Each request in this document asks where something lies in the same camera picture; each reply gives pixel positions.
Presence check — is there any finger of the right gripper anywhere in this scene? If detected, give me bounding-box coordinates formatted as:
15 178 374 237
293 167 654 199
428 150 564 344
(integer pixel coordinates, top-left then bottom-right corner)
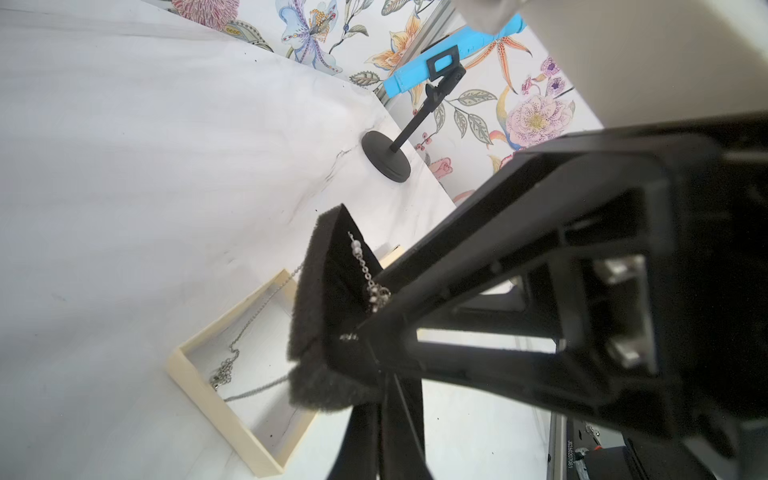
361 133 721 438

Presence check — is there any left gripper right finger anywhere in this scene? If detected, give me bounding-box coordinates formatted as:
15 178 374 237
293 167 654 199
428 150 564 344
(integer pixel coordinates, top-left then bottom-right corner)
379 374 433 480

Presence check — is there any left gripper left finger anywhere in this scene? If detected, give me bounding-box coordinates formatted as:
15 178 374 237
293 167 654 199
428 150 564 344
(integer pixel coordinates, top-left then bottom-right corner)
327 403 380 480

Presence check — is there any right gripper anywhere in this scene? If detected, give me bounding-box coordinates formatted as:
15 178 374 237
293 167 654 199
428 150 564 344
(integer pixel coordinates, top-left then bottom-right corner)
518 115 767 479

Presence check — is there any silver necklace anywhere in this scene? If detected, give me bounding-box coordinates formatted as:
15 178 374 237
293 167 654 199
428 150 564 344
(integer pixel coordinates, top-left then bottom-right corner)
208 230 394 403

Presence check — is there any black foam insert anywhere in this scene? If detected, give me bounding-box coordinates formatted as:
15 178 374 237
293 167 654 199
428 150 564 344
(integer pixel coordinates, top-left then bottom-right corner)
287 204 382 412

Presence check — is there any blue microphone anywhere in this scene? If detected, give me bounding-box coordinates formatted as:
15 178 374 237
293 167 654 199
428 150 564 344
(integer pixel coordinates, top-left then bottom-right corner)
383 15 527 98

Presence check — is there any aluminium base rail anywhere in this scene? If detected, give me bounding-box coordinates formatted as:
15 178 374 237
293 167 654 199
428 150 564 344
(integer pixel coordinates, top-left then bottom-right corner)
545 410 715 480

